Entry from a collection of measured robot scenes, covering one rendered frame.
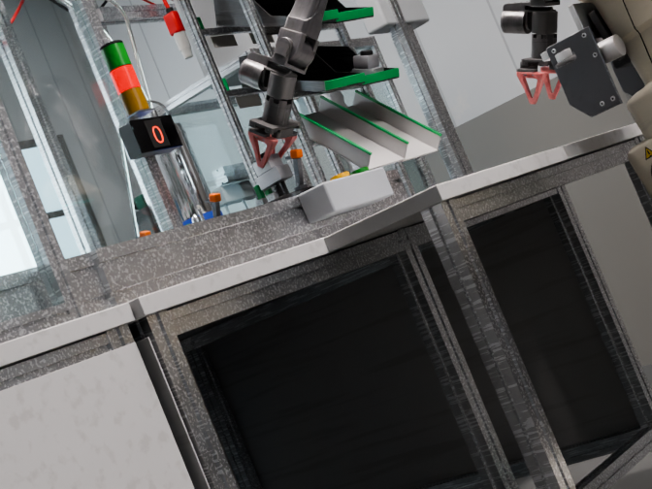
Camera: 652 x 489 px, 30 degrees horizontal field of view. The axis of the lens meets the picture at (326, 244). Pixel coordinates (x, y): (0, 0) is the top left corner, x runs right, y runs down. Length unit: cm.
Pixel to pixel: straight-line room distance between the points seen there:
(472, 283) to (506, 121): 349
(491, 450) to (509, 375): 39
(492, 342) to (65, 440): 75
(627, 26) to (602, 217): 301
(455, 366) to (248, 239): 51
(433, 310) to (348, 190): 30
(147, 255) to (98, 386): 31
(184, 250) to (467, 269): 48
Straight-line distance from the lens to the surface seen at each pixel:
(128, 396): 180
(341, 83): 276
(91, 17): 262
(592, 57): 240
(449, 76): 566
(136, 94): 254
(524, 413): 209
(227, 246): 213
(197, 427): 186
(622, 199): 534
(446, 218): 206
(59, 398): 173
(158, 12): 420
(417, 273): 241
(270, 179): 257
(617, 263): 540
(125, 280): 195
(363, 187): 237
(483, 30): 556
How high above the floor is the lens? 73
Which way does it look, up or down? 3 degrees up
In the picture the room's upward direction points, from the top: 22 degrees counter-clockwise
